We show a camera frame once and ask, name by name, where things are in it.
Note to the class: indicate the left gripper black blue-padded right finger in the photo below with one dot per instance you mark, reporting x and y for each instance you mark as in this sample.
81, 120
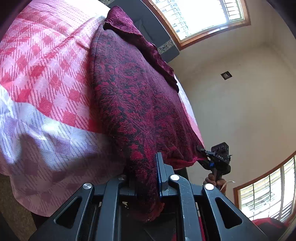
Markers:
203, 212

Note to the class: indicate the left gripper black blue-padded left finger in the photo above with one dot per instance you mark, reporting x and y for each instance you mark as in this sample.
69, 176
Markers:
91, 213

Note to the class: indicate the dark red floral sweater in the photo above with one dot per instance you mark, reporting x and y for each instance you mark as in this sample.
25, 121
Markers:
139, 108

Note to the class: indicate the person's right hand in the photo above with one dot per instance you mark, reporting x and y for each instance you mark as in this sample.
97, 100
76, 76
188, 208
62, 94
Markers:
220, 184

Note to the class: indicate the red sleeve of person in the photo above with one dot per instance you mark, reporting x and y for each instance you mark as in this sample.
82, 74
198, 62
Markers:
271, 227

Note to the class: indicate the side window with blinds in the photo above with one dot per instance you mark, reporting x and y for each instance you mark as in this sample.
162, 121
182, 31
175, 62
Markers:
270, 195

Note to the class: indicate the pink checkered bed sheet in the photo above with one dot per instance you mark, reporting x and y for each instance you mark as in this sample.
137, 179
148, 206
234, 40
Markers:
51, 138

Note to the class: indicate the large wood-framed window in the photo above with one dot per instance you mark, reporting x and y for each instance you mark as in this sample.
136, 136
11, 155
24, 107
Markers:
191, 21

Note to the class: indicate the grey sofa with patterned stripes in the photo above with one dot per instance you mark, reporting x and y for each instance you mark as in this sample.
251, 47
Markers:
150, 27

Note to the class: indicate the black camera box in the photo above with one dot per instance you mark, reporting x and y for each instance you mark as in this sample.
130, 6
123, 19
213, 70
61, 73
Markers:
221, 150

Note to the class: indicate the dark wall switch plate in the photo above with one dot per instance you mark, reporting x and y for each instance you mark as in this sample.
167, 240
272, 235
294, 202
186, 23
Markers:
226, 75

